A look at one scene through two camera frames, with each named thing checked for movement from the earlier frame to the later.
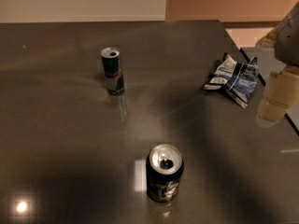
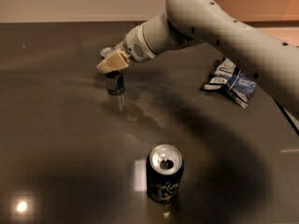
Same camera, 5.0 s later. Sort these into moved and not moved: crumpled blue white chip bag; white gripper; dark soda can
Moved: white gripper
Not moved: crumpled blue white chip bag; dark soda can
